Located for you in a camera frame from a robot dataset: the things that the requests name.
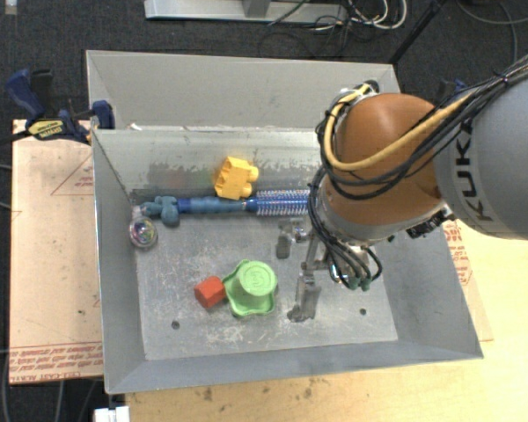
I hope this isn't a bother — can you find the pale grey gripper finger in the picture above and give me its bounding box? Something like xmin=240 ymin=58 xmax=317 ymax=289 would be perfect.
xmin=275 ymin=219 xmax=311 ymax=260
xmin=286 ymin=274 xmax=323 ymax=324

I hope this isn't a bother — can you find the green flower-shaped cup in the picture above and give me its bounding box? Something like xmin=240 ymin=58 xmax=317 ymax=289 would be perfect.
xmin=221 ymin=258 xmax=279 ymax=318

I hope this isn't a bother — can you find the grey metal bin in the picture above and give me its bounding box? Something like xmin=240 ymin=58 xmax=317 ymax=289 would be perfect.
xmin=85 ymin=49 xmax=485 ymax=396

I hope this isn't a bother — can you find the yellow toy building block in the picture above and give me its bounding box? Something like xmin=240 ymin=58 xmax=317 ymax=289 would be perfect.
xmin=213 ymin=156 xmax=260 ymax=201

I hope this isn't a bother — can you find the red cube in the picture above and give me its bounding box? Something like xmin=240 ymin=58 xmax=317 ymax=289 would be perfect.
xmin=194 ymin=275 xmax=227 ymax=309

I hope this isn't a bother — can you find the blue bottle brush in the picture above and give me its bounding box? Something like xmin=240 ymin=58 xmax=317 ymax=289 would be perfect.
xmin=139 ymin=188 xmax=312 ymax=229

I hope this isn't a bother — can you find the clear glass ball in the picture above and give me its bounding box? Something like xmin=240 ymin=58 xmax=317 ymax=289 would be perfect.
xmin=128 ymin=216 xmax=159 ymax=250

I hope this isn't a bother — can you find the brown cardboard board red print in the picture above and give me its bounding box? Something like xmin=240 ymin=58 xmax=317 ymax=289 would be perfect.
xmin=8 ymin=119 xmax=495 ymax=385

